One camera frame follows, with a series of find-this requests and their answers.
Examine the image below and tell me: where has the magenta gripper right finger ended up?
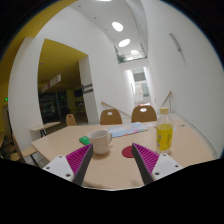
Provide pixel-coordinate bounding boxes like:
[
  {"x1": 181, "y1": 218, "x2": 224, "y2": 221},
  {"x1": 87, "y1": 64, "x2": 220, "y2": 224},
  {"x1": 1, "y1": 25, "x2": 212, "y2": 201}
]
[{"x1": 131, "y1": 142, "x2": 184, "y2": 185}]

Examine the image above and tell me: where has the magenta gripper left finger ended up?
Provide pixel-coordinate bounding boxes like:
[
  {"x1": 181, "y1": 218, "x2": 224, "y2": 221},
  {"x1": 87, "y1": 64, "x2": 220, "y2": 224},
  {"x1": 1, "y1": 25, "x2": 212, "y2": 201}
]
[{"x1": 42, "y1": 143, "x2": 94, "y2": 186}]

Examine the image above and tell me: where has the green flat card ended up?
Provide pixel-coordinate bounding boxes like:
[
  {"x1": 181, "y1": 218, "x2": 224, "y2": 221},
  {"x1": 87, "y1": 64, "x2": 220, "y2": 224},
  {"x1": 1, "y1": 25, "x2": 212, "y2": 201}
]
[{"x1": 79, "y1": 136, "x2": 90, "y2": 145}]

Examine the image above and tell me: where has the red round coaster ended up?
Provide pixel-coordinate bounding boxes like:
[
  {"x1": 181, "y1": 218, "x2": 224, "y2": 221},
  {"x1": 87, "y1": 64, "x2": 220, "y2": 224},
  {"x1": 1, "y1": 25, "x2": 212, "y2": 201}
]
[{"x1": 122, "y1": 146, "x2": 133, "y2": 158}]

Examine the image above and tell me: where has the white ceramic mug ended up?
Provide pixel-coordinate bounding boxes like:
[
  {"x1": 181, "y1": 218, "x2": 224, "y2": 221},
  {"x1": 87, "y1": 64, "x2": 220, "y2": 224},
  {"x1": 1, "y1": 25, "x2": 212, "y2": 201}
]
[{"x1": 87, "y1": 129, "x2": 112, "y2": 155}]

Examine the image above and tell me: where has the small wooden chair far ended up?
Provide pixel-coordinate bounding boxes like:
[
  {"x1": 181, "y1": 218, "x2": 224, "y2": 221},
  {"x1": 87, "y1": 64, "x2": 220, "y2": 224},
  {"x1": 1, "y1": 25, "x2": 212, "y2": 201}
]
[{"x1": 66, "y1": 114, "x2": 76, "y2": 126}]

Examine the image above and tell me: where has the yellow drink plastic bottle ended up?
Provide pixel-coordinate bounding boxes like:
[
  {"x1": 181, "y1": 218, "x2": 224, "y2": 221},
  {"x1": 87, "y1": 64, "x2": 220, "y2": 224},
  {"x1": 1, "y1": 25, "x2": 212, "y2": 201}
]
[{"x1": 156, "y1": 107, "x2": 173, "y2": 154}]

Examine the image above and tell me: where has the wooden chair right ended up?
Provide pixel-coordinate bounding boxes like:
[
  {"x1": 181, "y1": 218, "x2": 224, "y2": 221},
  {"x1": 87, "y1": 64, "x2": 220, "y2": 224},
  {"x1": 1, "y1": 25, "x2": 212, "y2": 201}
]
[{"x1": 131, "y1": 105, "x2": 157, "y2": 123}]

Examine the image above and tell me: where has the wooden side table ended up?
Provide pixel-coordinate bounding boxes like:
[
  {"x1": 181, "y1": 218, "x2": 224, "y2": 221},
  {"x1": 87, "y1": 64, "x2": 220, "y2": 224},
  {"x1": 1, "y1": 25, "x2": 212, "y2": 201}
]
[{"x1": 30, "y1": 121, "x2": 61, "y2": 138}]

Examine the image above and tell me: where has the wooden chair at left edge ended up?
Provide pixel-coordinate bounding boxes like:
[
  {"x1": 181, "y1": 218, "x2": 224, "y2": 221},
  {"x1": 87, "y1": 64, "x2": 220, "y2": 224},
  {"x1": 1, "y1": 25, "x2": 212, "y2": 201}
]
[{"x1": 10, "y1": 136, "x2": 38, "y2": 166}]

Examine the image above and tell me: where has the wooden stair handrail left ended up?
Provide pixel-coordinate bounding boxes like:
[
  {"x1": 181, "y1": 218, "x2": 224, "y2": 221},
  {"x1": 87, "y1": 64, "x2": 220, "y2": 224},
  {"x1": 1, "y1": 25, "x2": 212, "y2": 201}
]
[{"x1": 101, "y1": 101, "x2": 132, "y2": 118}]

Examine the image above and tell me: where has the wooden stair handrail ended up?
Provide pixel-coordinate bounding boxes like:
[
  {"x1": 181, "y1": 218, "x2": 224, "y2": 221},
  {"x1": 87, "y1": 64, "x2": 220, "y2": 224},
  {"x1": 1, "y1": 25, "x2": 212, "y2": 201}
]
[
  {"x1": 161, "y1": 91, "x2": 172, "y2": 109},
  {"x1": 101, "y1": 101, "x2": 132, "y2": 118}
]

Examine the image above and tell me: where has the wooden stair handrail right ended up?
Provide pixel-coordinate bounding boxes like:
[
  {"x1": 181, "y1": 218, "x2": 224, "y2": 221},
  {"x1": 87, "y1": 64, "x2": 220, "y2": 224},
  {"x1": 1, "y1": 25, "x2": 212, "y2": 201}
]
[{"x1": 161, "y1": 91, "x2": 172, "y2": 109}]

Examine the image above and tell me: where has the hanging white sign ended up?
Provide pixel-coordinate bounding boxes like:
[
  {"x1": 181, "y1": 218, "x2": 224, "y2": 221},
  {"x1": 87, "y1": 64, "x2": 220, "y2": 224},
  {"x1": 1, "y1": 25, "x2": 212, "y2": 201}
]
[{"x1": 41, "y1": 74, "x2": 61, "y2": 92}]

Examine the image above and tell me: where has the balcony green plant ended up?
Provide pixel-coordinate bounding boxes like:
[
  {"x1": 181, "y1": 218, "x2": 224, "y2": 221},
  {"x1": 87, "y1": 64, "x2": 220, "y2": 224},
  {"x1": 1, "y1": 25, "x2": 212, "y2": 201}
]
[{"x1": 117, "y1": 54, "x2": 126, "y2": 64}]

